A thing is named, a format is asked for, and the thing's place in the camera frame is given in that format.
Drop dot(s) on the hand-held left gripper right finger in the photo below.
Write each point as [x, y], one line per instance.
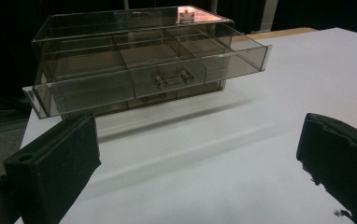
[341, 158]

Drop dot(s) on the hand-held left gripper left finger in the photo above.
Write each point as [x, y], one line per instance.
[55, 174]

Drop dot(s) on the clear smoky acrylic drawer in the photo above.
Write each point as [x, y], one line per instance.
[148, 71]

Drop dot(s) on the clear smoky acrylic drawer organizer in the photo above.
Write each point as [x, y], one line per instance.
[111, 34]

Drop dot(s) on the metal stand pole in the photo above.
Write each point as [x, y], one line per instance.
[268, 15]

